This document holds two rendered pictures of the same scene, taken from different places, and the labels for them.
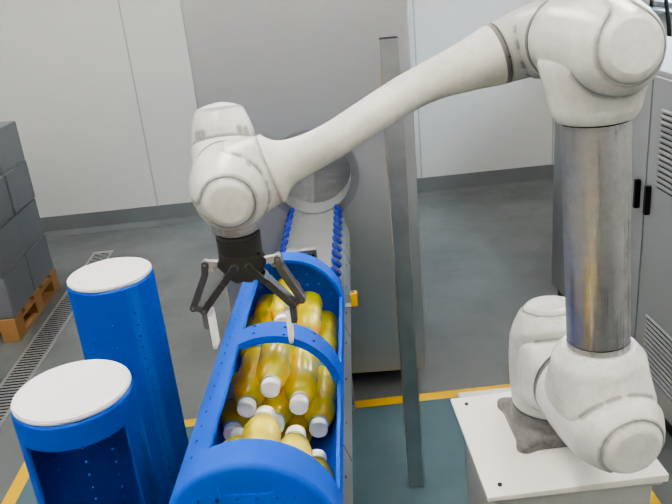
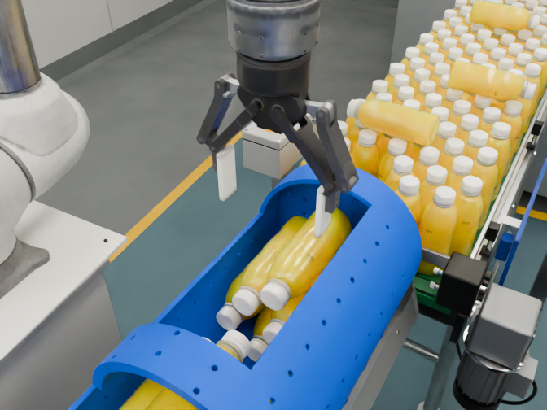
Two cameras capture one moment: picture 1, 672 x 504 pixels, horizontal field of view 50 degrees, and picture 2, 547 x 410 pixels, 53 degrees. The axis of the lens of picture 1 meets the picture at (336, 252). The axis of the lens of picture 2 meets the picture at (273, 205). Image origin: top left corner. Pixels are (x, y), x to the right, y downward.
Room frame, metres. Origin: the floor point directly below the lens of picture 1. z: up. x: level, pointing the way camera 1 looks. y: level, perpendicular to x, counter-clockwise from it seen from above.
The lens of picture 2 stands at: (1.60, 0.41, 1.74)
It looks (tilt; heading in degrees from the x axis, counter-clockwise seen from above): 39 degrees down; 208
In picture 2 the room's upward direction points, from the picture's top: straight up
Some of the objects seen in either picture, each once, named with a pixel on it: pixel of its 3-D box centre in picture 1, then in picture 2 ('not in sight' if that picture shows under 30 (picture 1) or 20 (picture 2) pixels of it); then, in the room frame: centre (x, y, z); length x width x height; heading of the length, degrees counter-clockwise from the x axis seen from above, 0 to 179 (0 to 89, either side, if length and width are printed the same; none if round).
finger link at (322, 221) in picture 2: (213, 328); (324, 207); (1.14, 0.23, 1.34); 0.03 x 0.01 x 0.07; 177
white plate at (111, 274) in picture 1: (109, 274); not in sight; (2.24, 0.76, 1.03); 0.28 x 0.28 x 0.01
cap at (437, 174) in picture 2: not in sight; (436, 173); (0.64, 0.27, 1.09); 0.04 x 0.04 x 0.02
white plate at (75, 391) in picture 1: (72, 390); not in sight; (1.50, 0.66, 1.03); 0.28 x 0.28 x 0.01
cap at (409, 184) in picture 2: not in sight; (409, 183); (0.70, 0.24, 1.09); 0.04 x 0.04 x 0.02
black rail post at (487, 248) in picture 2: not in sight; (490, 239); (0.61, 0.41, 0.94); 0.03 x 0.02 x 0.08; 177
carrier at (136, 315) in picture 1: (135, 387); not in sight; (2.24, 0.76, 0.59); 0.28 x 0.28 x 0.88
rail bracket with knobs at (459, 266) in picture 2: not in sight; (458, 285); (0.78, 0.38, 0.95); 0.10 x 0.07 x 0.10; 87
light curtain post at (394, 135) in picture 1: (403, 287); not in sight; (2.29, -0.23, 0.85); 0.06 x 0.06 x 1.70; 87
